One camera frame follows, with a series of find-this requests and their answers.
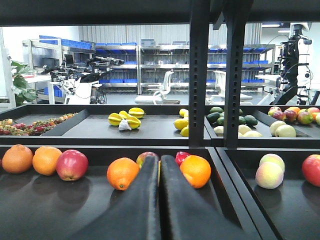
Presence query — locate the black upright post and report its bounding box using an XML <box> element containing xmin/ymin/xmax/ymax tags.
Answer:
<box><xmin>223</xmin><ymin>0</ymin><xmax>253</xmax><ymax>148</ymax></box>
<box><xmin>188</xmin><ymin>0</ymin><xmax>211</xmax><ymax>147</ymax></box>

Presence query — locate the white garlic bulb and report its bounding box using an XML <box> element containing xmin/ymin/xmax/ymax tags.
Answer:
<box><xmin>118</xmin><ymin>119</ymin><xmax>132</xmax><ymax>131</ymax></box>

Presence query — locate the red apple behind orange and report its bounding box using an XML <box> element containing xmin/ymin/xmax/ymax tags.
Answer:
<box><xmin>136</xmin><ymin>151</ymin><xmax>158</xmax><ymax>169</ymax></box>

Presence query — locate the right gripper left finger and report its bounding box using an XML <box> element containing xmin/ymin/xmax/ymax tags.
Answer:
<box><xmin>68</xmin><ymin>155</ymin><xmax>161</xmax><ymax>240</ymax></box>

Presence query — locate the red bell pepper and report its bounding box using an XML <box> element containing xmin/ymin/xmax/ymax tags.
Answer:
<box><xmin>175</xmin><ymin>151</ymin><xmax>191</xmax><ymax>166</ymax></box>

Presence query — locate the left orange of pair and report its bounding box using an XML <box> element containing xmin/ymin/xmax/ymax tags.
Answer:
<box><xmin>2</xmin><ymin>144</ymin><xmax>33</xmax><ymax>174</ymax></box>

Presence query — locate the pale green pear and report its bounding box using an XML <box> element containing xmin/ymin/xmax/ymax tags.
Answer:
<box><xmin>269</xmin><ymin>120</ymin><xmax>286</xmax><ymax>137</ymax></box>
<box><xmin>275</xmin><ymin>124</ymin><xmax>297</xmax><ymax>138</ymax></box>

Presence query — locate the orange of pair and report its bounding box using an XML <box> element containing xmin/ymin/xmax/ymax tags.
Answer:
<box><xmin>32</xmin><ymin>146</ymin><xmax>62</xmax><ymax>176</ymax></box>
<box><xmin>2</xmin><ymin>144</ymin><xmax>33</xmax><ymax>174</ymax></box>

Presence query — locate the cherry tomato vine pile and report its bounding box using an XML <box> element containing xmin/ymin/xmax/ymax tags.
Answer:
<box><xmin>0</xmin><ymin>113</ymin><xmax>77</xmax><ymax>136</ymax></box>

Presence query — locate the yellow round fruit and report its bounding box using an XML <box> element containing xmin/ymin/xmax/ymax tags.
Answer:
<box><xmin>157</xmin><ymin>160</ymin><xmax>161</xmax><ymax>187</ymax></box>

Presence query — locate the red apple right tray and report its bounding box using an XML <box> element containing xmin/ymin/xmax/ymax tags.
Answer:
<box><xmin>302</xmin><ymin>154</ymin><xmax>320</xmax><ymax>187</ymax></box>

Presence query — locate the orange by pepper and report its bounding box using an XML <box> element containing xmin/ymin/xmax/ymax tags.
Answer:
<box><xmin>179</xmin><ymin>155</ymin><xmax>212</xmax><ymax>189</ymax></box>

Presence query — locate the lone orange centre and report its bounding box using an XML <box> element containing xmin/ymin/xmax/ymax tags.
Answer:
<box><xmin>106</xmin><ymin>157</ymin><xmax>140</xmax><ymax>191</ymax></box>

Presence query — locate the black wooden fruit stand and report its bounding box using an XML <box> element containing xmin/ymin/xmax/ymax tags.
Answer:
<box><xmin>0</xmin><ymin>0</ymin><xmax>320</xmax><ymax>240</ymax></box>

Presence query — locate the black upright post left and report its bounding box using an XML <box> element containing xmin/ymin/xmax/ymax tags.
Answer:
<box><xmin>188</xmin><ymin>0</ymin><xmax>211</xmax><ymax>147</ymax></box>

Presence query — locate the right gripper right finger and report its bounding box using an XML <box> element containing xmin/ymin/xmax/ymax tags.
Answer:
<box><xmin>159</xmin><ymin>155</ymin><xmax>253</xmax><ymax>240</ymax></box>

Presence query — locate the right orange of pair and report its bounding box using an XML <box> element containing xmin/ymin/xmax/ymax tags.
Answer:
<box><xmin>32</xmin><ymin>146</ymin><xmax>62</xmax><ymax>176</ymax></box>

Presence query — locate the black upright post right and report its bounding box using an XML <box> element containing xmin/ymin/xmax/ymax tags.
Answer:
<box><xmin>223</xmin><ymin>0</ymin><xmax>253</xmax><ymax>148</ymax></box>

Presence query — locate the red apple beside oranges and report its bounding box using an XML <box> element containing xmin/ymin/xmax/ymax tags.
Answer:
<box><xmin>56</xmin><ymin>149</ymin><xmax>89</xmax><ymax>182</ymax></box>

